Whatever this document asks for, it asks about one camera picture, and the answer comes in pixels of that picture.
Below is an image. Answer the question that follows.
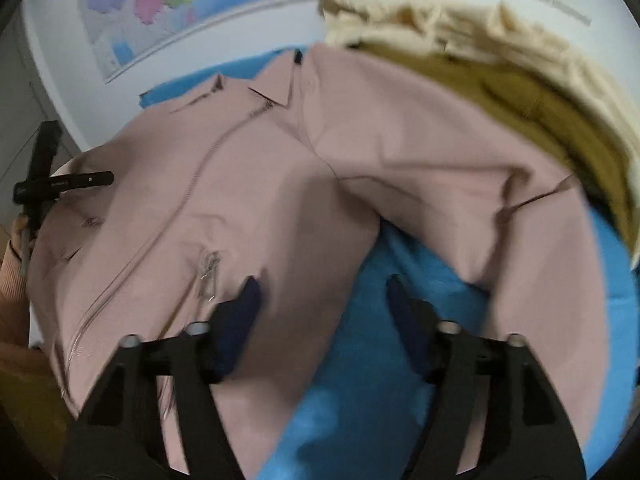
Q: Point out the cream garment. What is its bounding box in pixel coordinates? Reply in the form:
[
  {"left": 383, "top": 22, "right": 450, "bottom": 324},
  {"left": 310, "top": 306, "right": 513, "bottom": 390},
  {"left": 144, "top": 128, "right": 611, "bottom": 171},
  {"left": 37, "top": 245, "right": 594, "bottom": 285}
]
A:
[{"left": 316, "top": 0, "right": 640, "bottom": 252}]

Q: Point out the pink zip jacket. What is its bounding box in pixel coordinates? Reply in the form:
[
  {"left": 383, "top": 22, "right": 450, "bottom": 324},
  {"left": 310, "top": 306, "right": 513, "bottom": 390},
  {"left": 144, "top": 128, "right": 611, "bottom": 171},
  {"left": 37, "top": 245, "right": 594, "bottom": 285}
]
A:
[{"left": 28, "top": 44, "right": 610, "bottom": 474}]

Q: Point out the blue floral bed sheet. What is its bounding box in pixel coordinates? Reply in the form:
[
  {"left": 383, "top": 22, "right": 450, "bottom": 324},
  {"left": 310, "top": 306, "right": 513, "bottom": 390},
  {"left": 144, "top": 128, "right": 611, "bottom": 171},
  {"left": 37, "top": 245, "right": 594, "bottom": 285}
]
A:
[{"left": 141, "top": 52, "right": 639, "bottom": 479}]

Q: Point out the mustard brown garment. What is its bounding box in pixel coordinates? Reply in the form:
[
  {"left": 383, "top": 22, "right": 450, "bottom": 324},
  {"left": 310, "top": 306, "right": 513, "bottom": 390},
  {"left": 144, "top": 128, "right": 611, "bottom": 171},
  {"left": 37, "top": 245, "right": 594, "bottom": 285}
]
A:
[{"left": 355, "top": 42, "right": 639, "bottom": 250}]

